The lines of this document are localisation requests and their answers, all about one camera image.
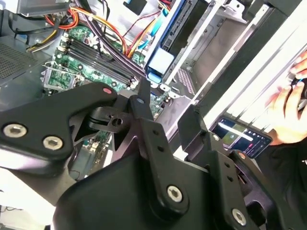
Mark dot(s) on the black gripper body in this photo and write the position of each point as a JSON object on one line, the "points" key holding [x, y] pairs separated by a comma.
{"points": [[115, 203]]}

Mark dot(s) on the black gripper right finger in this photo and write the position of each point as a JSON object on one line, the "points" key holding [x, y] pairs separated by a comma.
{"points": [[223, 167]]}

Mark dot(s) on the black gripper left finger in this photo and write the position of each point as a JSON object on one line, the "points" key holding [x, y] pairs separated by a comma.
{"points": [[36, 124]]}

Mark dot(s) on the hard disk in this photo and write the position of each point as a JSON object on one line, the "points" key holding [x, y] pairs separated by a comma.
{"points": [[158, 62]]}

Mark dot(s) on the person's bare hand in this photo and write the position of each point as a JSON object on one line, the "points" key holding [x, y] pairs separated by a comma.
{"points": [[285, 115]]}

